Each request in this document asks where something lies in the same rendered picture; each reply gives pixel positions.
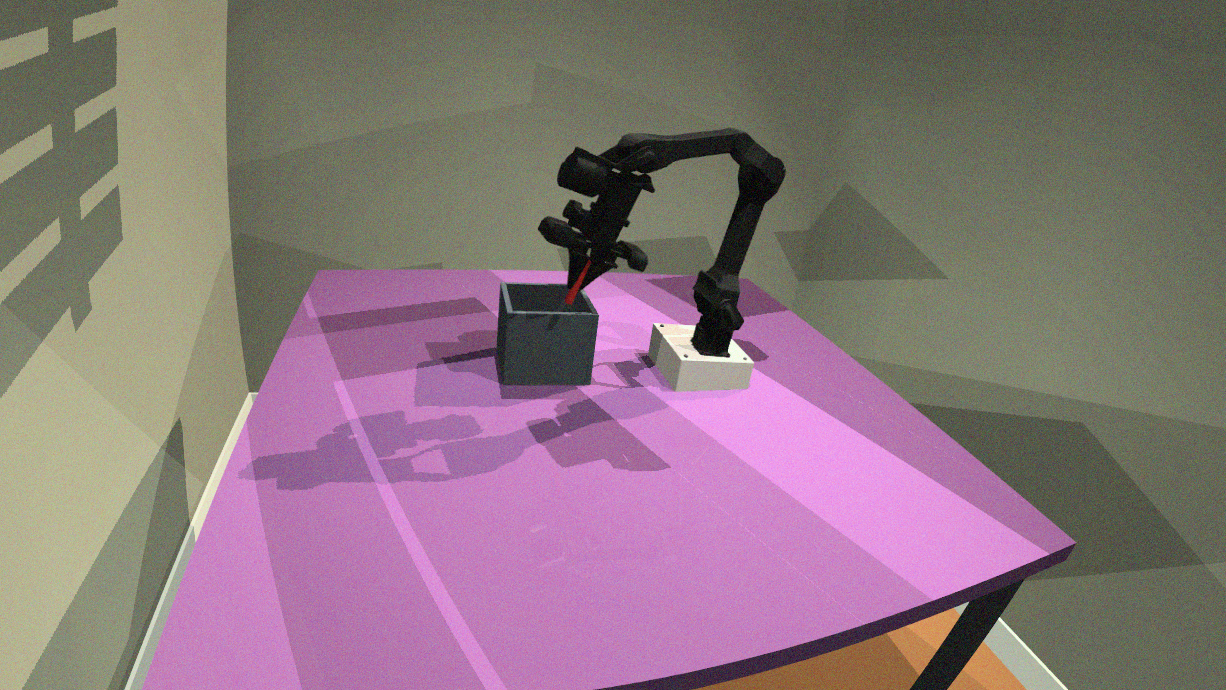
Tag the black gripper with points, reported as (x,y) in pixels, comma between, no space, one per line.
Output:
(602,230)

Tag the red peg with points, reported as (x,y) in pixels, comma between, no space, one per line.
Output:
(573,291)

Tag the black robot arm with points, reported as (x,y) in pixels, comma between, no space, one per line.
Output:
(760,175)

